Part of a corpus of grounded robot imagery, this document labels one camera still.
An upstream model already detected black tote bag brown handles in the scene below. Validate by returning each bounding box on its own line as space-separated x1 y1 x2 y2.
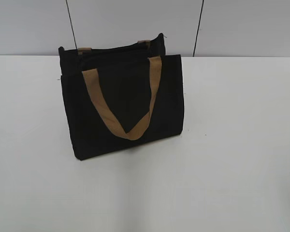
58 33 184 160

